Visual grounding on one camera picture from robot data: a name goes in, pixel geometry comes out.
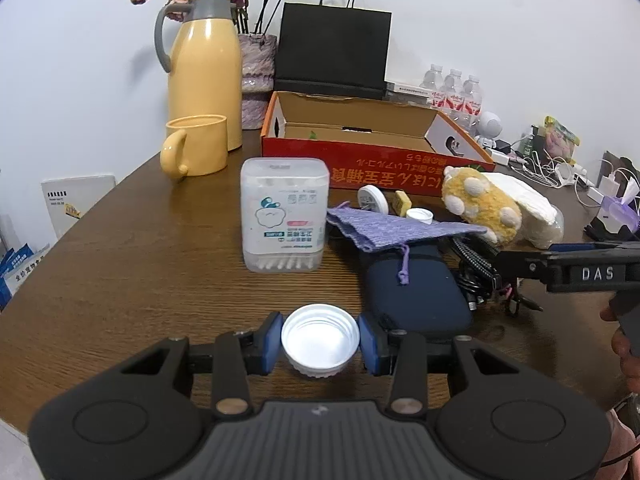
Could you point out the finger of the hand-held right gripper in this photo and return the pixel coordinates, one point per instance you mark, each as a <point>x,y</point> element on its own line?
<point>572,247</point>
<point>520,265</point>

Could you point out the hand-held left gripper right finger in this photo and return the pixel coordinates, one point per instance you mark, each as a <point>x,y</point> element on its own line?
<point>367,342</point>

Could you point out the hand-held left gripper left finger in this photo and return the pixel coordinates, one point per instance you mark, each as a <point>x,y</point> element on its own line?
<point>274,340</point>

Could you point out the large white bottle cap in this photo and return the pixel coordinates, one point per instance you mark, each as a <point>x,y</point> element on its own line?
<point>320,342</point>

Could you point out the clear plastic bag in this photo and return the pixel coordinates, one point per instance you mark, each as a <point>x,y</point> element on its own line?
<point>535,207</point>

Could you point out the yellow spotted plush toy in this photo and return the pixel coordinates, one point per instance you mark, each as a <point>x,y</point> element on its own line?
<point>480,202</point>

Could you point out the navy zip case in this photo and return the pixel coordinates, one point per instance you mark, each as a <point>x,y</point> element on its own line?
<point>425,295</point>

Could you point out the purple knitted pouch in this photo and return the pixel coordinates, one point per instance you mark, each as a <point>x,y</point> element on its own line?
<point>395,227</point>

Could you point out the clear cotton swab box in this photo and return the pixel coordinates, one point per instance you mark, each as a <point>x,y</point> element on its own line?
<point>282,215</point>

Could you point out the round white gadget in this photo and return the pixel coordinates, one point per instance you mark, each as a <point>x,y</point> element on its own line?
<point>372,199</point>

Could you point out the red cardboard box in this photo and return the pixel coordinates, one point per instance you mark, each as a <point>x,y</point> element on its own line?
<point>370,165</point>

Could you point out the person's right forearm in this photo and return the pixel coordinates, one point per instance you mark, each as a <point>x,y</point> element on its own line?
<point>625,430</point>

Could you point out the person's right hand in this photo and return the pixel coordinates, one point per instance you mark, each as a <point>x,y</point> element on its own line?
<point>625,357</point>

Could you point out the purple tissue pack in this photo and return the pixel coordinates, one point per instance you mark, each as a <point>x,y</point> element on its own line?
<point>620,205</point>

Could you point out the yellow snack bag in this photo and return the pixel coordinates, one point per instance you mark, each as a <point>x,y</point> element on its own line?
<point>560,137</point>

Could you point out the small white cap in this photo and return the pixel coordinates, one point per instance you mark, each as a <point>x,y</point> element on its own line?
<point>420,216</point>

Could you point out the small yellow eraser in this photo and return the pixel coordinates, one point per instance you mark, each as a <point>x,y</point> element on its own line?
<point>401,202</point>

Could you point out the white robot toy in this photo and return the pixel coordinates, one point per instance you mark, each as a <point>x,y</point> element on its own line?
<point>489,127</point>

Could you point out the yellow mug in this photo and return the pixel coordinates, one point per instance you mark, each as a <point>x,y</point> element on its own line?
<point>200,147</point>

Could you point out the white and red flat box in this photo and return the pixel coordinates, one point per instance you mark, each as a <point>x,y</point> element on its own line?
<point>407,91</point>

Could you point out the white booklet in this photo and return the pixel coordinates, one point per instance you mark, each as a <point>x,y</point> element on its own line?
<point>75,205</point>

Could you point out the blue packets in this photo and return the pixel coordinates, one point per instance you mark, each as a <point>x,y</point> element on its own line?
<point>20,272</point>

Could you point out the purple textured vase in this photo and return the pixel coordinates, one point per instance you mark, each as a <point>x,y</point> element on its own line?
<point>257,75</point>

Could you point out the yellow thermos jug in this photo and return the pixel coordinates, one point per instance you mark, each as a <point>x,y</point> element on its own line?
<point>205,70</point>

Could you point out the black paper bag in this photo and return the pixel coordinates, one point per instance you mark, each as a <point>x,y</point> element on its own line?
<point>332,50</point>

